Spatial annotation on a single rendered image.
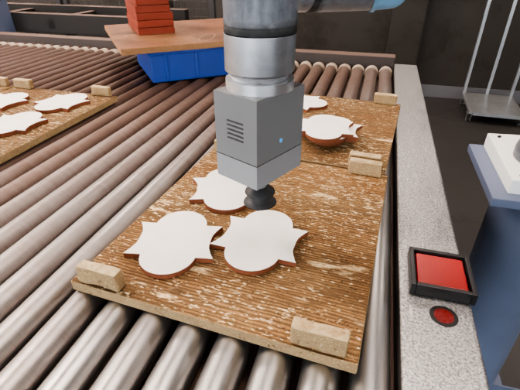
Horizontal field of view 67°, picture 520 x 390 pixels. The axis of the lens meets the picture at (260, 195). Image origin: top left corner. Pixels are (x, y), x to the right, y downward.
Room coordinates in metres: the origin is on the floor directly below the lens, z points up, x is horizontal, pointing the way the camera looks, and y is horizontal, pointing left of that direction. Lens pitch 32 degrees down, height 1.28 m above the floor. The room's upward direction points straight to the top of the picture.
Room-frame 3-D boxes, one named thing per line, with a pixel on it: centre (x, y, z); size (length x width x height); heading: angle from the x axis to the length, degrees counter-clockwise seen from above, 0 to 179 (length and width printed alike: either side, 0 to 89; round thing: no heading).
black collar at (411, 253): (0.38, -0.23, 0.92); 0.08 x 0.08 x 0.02; 74
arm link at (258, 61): (0.43, 0.00, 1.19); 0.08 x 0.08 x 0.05
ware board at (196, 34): (1.53, 0.28, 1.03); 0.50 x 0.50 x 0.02; 24
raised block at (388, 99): (1.02, -0.33, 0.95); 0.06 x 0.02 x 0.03; 69
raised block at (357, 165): (0.63, -0.19, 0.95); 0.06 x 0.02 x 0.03; 71
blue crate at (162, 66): (1.46, 0.27, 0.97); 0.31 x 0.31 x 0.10; 24
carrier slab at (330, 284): (0.49, 0.00, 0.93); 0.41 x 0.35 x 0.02; 161
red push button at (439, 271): (0.38, -0.23, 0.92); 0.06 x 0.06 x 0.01; 74
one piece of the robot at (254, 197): (0.43, 0.00, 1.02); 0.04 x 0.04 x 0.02
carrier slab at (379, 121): (0.89, -0.14, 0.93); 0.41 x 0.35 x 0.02; 159
